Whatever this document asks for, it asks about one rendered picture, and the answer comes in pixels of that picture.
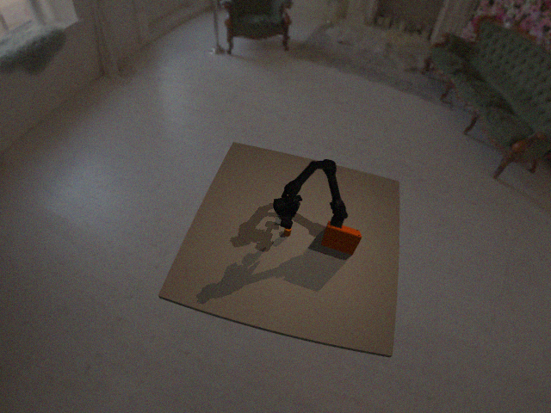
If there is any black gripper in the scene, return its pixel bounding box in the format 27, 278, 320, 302
280, 202, 300, 229

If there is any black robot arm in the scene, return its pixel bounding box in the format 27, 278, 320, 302
273, 159, 348, 229

